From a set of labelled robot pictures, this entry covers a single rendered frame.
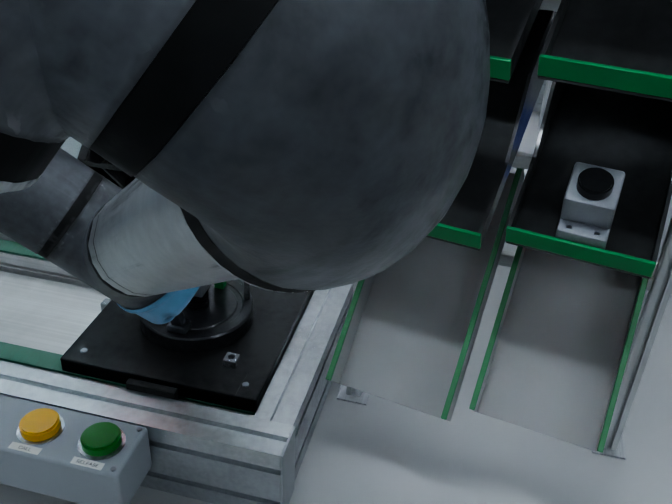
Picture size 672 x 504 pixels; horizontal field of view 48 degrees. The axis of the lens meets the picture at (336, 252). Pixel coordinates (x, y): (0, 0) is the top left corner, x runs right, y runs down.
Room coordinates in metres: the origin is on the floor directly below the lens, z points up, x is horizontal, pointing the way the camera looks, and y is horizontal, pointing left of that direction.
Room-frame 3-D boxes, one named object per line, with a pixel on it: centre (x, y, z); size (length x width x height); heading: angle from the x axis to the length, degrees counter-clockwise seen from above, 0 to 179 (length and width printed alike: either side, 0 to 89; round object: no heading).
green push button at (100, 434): (0.54, 0.23, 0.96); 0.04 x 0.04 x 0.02
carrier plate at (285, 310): (0.75, 0.17, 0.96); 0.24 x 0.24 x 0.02; 77
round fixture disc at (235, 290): (0.75, 0.17, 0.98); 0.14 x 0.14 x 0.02
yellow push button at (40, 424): (0.56, 0.30, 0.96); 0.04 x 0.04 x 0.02
